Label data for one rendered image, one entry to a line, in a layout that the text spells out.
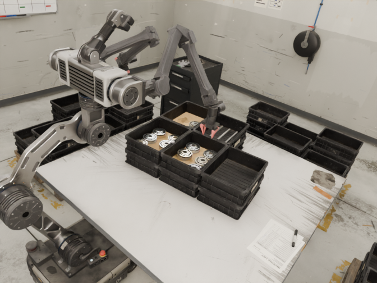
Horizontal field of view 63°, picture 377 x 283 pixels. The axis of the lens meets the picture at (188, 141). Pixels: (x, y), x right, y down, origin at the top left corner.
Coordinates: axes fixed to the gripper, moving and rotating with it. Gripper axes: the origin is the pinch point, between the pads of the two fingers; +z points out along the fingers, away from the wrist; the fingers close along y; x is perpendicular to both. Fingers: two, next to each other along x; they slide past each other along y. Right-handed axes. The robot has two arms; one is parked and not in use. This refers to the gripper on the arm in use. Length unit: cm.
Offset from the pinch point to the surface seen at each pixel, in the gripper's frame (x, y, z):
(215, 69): -177, 83, 15
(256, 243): 27, -53, 37
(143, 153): 18.2, 35.5, 21.8
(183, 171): 19.0, 3.4, 20.0
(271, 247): 24, -61, 37
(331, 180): -64, -78, 33
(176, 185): 17.9, 7.2, 33.5
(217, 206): 17.9, -23.3, 34.0
